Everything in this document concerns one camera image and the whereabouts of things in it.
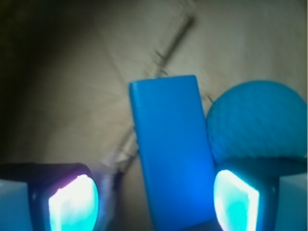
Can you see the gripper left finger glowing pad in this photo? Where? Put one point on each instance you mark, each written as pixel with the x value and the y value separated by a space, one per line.
pixel 47 197

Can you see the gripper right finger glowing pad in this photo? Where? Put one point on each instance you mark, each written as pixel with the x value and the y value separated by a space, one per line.
pixel 262 194

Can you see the blue rectangular block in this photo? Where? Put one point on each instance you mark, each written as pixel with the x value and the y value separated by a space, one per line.
pixel 177 165

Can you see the teal blue ball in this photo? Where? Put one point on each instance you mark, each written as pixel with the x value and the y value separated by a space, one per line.
pixel 258 119

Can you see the brown paper bag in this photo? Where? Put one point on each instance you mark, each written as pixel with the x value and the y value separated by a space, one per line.
pixel 65 66

